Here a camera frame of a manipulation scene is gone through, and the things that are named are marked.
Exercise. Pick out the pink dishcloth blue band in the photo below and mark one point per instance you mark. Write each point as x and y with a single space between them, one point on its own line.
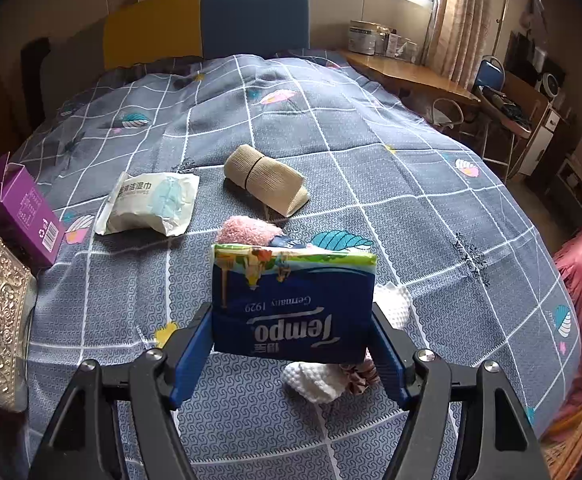
246 230

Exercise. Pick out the dark wooden post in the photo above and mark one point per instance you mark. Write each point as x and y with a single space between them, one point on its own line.
36 80

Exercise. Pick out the white cabinet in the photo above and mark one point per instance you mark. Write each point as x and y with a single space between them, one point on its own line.
541 140

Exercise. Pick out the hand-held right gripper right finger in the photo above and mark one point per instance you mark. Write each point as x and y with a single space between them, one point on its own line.
388 360

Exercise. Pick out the wicker chair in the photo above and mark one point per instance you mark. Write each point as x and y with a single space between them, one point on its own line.
576 445

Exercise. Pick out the white wet wipes packet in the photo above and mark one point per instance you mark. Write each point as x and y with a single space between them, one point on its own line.
146 205

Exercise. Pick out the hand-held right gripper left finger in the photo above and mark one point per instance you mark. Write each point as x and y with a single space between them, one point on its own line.
191 355

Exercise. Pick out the brown hair scrunchie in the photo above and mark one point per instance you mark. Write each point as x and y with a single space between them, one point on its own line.
361 375

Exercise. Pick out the purple tissue box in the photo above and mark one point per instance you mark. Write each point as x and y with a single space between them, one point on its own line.
26 210

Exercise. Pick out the pink patterned curtain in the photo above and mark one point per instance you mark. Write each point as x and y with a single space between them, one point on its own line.
461 20

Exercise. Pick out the blue pocket tissue pack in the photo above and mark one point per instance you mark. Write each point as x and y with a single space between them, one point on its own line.
291 305

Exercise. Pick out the wooden desk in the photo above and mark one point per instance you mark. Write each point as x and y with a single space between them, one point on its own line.
411 75

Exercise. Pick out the blue metal chair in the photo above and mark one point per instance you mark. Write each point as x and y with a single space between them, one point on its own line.
488 77

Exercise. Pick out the gold embossed tissue box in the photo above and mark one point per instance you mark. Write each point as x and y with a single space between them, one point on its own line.
1 320

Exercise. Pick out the grey yellow blue headboard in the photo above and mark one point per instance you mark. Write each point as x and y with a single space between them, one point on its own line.
251 20

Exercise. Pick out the white fan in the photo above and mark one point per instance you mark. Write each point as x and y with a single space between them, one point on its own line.
552 85

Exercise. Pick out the beige rolled cloth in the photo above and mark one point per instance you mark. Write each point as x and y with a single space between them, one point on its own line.
261 170

